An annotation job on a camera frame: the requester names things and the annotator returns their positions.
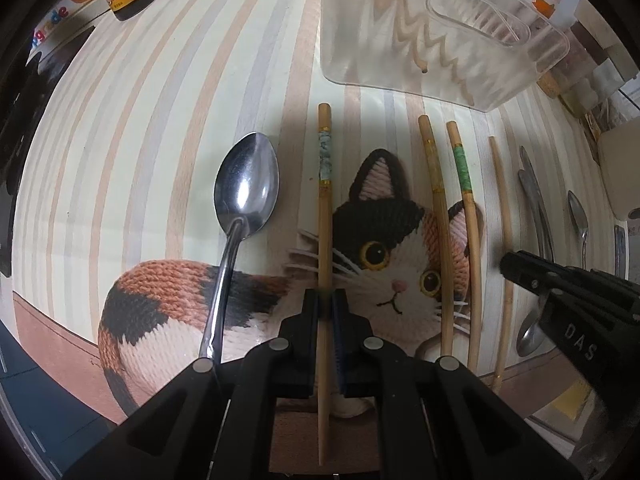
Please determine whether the clear plastic utensil container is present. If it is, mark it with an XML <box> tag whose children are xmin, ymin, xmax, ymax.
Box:
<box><xmin>320</xmin><ymin>0</ymin><xmax>571</xmax><ymax>114</ymax></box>

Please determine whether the flat metal utensil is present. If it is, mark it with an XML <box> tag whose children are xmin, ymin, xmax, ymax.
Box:
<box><xmin>519</xmin><ymin>146</ymin><xmax>557</xmax><ymax>262</ymax></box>

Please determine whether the large metal spoon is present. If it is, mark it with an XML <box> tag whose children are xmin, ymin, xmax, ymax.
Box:
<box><xmin>199</xmin><ymin>132</ymin><xmax>280</xmax><ymax>367</ymax></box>

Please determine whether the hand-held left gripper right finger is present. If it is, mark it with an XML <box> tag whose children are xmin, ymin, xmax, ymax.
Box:
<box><xmin>330</xmin><ymin>287</ymin><xmax>571</xmax><ymax>480</ymax></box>

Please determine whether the striped cat print mat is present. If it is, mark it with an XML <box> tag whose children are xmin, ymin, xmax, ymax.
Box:
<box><xmin>10</xmin><ymin>0</ymin><xmax>617</xmax><ymax>426</ymax></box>

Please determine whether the metal spoon with long handle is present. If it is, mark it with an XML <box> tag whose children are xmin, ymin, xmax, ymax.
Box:
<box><xmin>516</xmin><ymin>169</ymin><xmax>550</xmax><ymax>357</ymax></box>

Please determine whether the beige plastic board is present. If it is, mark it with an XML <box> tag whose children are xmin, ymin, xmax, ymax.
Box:
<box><xmin>597</xmin><ymin>127</ymin><xmax>640</xmax><ymax>221</ymax></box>

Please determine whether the small metal spoon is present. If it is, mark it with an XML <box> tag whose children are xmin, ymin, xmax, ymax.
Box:
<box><xmin>567</xmin><ymin>190</ymin><xmax>592</xmax><ymax>268</ymax></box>

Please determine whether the dark blue mat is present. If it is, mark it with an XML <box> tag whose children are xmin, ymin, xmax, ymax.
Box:
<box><xmin>0</xmin><ymin>317</ymin><xmax>123</xmax><ymax>480</ymax></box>

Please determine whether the plain thin bamboo chopstick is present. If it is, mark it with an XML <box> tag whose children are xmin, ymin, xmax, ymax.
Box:
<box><xmin>488</xmin><ymin>136</ymin><xmax>516</xmax><ymax>394</ymax></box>

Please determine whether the bamboo chopstick with green band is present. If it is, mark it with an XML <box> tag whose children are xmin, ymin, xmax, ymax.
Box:
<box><xmin>446</xmin><ymin>121</ymin><xmax>484</xmax><ymax>372</ymax></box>

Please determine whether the bamboo chopstick with gold band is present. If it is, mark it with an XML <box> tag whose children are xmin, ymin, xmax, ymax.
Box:
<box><xmin>418</xmin><ymin>115</ymin><xmax>454</xmax><ymax>357</ymax></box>

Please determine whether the bamboo chopstick with grey band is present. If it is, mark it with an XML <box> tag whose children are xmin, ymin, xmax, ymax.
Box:
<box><xmin>318</xmin><ymin>103</ymin><xmax>334</xmax><ymax>466</ymax></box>

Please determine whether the egg tart print box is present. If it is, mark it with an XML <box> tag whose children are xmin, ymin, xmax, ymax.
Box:
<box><xmin>27</xmin><ymin>0</ymin><xmax>109</xmax><ymax>59</ymax></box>

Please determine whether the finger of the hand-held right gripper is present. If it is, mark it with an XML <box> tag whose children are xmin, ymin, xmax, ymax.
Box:
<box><xmin>501</xmin><ymin>251</ymin><xmax>557</xmax><ymax>295</ymax></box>

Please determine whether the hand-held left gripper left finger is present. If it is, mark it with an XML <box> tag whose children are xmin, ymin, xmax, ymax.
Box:
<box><xmin>65</xmin><ymin>287</ymin><xmax>321</xmax><ymax>480</ymax></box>

